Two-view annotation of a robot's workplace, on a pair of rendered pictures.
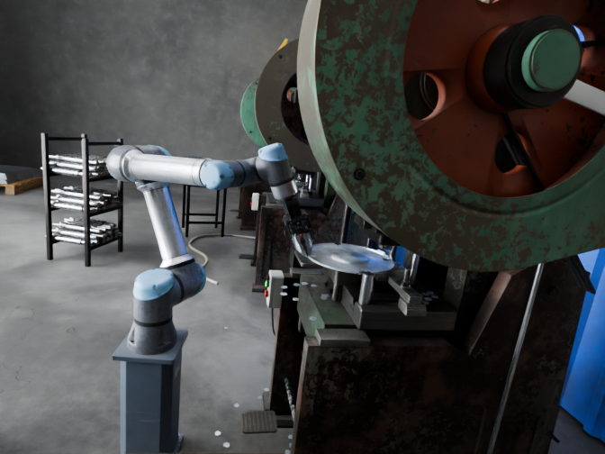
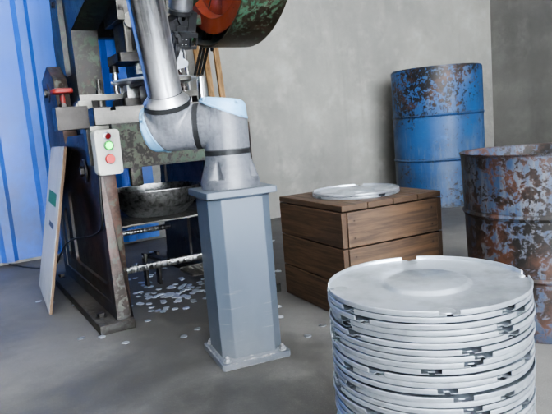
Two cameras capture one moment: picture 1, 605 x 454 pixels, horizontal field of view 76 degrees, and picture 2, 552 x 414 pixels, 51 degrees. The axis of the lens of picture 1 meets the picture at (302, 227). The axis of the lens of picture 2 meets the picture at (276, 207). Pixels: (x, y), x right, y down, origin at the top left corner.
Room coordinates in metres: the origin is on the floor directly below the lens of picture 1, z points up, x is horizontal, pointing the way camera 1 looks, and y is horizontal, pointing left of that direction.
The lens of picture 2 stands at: (1.47, 1.89, 0.60)
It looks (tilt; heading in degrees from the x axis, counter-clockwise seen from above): 8 degrees down; 252
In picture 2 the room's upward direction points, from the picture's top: 5 degrees counter-clockwise
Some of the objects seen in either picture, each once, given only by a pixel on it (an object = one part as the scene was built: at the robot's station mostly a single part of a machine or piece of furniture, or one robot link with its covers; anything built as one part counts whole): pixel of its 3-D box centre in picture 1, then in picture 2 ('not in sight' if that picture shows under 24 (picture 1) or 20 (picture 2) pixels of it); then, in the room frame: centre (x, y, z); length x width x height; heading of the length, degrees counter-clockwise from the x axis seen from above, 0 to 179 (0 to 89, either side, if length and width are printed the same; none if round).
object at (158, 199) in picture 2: not in sight; (155, 200); (1.25, -0.29, 0.36); 0.34 x 0.34 x 0.10
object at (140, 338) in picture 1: (153, 328); (228, 167); (1.13, 0.44, 0.50); 0.15 x 0.15 x 0.10
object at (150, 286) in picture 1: (155, 294); (222, 122); (1.13, 0.44, 0.62); 0.13 x 0.12 x 0.14; 158
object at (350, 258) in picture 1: (349, 257); (154, 80); (1.22, -0.17, 0.78); 0.29 x 0.29 x 0.01
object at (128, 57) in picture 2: (391, 236); (140, 62); (1.25, -0.29, 0.86); 0.20 x 0.16 x 0.05; 12
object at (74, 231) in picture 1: (85, 197); not in sight; (2.97, 1.72, 0.47); 0.46 x 0.43 x 0.95; 82
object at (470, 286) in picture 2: not in sight; (425, 281); (1.02, 1.17, 0.35); 0.29 x 0.29 x 0.01
